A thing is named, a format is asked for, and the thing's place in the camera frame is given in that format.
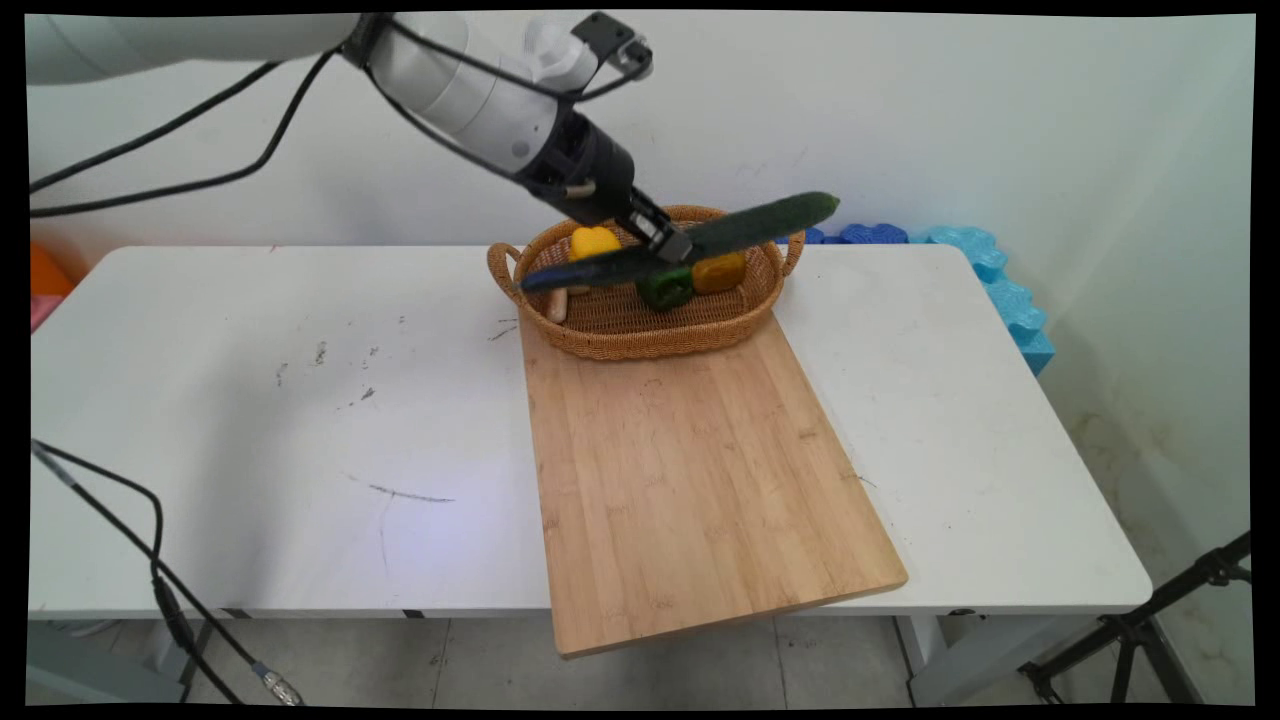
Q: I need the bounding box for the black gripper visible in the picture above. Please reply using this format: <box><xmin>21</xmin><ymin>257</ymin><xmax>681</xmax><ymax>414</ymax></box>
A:
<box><xmin>518</xmin><ymin>112</ymin><xmax>695</xmax><ymax>265</ymax></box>

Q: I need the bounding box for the long dark green cucumber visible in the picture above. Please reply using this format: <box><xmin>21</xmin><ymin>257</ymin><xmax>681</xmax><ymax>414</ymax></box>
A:
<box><xmin>520</xmin><ymin>192</ymin><xmax>841</xmax><ymax>294</ymax></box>

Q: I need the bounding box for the green bell pepper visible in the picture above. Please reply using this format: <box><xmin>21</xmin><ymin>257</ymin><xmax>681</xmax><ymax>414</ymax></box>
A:
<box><xmin>636</xmin><ymin>266</ymin><xmax>696</xmax><ymax>312</ymax></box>

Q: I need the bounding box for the yellow bell pepper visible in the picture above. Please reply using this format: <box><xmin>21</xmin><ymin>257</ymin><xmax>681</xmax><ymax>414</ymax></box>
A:
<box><xmin>568</xmin><ymin>226</ymin><xmax>624</xmax><ymax>263</ymax></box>

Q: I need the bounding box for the orange bell pepper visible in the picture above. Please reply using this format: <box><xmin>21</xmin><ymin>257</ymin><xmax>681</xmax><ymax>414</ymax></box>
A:
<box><xmin>692</xmin><ymin>250</ymin><xmax>749</xmax><ymax>296</ymax></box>

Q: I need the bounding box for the wooden cutting board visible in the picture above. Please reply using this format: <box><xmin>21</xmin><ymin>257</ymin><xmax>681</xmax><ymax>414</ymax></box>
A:
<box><xmin>518</xmin><ymin>310</ymin><xmax>910</xmax><ymax>660</ymax></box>

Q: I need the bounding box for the light blue foam mat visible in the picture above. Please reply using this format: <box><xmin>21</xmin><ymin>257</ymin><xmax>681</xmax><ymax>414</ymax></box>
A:
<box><xmin>908</xmin><ymin>225</ymin><xmax>1057</xmax><ymax>377</ymax></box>

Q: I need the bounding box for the orange box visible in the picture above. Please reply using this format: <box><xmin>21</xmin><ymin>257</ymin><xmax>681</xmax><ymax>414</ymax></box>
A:
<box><xmin>30</xmin><ymin>243</ymin><xmax>77</xmax><ymax>299</ymax></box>

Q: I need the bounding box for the black tripod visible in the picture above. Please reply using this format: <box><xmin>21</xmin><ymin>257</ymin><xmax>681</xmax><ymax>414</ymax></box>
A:
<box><xmin>1018</xmin><ymin>530</ymin><xmax>1253</xmax><ymax>707</ymax></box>

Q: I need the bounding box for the woven wicker basket with handles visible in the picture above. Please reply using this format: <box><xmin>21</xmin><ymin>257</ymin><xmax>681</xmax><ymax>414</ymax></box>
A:
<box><xmin>487</xmin><ymin>205</ymin><xmax>807</xmax><ymax>362</ymax></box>

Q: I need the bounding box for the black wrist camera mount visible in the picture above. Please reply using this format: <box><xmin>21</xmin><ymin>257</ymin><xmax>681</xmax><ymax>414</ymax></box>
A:
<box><xmin>570</xmin><ymin>12</ymin><xmax>655</xmax><ymax>83</ymax></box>

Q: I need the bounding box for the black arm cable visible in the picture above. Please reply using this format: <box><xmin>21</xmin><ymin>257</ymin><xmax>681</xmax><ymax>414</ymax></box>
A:
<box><xmin>30</xmin><ymin>52</ymin><xmax>339</xmax><ymax>218</ymax></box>
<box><xmin>30</xmin><ymin>60</ymin><xmax>283</xmax><ymax>195</ymax></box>

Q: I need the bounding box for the black cable with metal plug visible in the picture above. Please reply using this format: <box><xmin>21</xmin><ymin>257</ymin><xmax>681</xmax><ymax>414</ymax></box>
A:
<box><xmin>30</xmin><ymin>438</ymin><xmax>305</xmax><ymax>707</ymax></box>

